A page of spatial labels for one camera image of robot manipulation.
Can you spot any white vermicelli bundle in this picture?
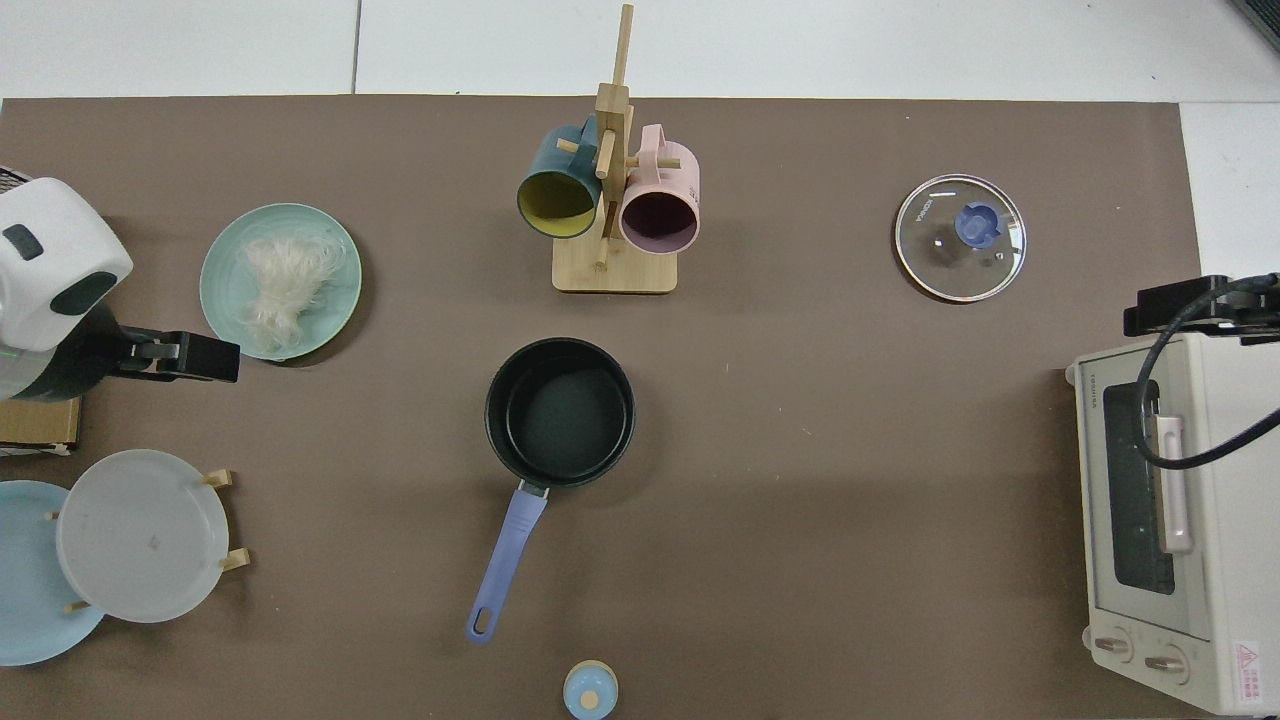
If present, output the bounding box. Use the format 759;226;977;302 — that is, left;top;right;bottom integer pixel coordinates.
240;232;348;356

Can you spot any glass lid with blue knob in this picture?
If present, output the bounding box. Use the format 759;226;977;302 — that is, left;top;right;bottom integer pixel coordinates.
894;173;1028;304

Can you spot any wire basket with wooden floor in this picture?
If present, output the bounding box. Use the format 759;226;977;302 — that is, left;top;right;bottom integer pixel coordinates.
0;165;83;458

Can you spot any wooden plate rack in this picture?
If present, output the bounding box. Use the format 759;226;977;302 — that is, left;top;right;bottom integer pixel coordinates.
45;468;251;613

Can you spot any pale toaster oven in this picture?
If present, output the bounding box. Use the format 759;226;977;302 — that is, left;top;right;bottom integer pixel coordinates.
1065;330;1280;716

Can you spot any pale green plate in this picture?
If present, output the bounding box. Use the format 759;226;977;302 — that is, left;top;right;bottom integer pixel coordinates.
199;203;363;362

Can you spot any small blue round thing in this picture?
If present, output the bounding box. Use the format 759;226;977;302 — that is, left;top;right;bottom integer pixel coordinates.
563;660;619;720

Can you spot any light blue plate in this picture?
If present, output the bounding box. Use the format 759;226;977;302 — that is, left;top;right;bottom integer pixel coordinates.
0;481;106;667

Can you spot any pink mug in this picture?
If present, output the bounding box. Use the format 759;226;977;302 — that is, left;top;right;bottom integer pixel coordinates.
618;124;701;254

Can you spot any brown table cloth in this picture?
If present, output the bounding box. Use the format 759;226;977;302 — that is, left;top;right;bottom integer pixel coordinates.
0;95;1208;720

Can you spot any black pot with purple handle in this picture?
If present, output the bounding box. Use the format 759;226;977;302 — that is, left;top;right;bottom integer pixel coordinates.
465;337;637;644

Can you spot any wooden cup stand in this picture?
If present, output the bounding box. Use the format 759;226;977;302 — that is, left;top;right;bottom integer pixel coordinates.
552;3;682;295

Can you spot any grey plate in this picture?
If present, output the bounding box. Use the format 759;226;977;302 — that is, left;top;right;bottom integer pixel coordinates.
55;449;231;624

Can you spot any dark flat object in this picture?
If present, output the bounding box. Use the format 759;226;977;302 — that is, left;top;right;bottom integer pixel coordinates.
1228;0;1280;53

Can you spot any dark teal mug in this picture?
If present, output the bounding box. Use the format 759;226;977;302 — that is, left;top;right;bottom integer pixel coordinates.
516;115;604;240

